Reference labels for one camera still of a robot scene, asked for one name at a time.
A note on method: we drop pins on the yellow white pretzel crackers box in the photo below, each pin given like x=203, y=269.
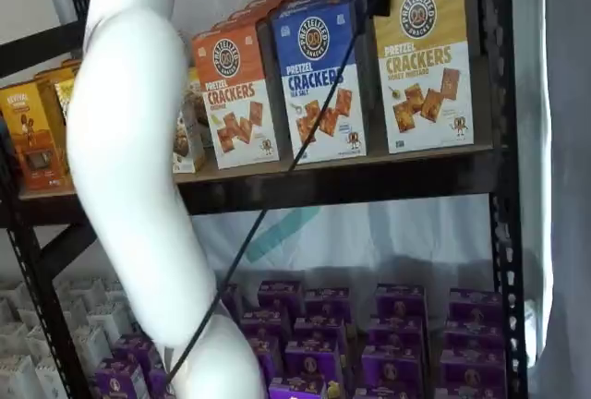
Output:
x=425, y=76

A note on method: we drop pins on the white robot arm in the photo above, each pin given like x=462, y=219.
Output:
x=134, y=140

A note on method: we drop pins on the white brownie mix box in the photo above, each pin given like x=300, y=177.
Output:
x=198, y=108
x=184, y=149

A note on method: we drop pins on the black metal shelf rack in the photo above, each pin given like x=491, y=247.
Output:
x=501, y=186

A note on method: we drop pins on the yellow patterned snack box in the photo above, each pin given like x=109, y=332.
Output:
x=64, y=96

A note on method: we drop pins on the orange brown snack box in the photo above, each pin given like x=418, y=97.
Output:
x=32, y=140
x=53, y=76

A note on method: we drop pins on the purple snack box teal band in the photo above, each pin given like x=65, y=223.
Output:
x=471, y=393

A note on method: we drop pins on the white carton box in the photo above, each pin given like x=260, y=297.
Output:
x=20, y=378
x=90, y=346
x=108, y=318
x=11, y=302
x=14, y=341
x=44, y=346
x=34, y=322
x=53, y=383

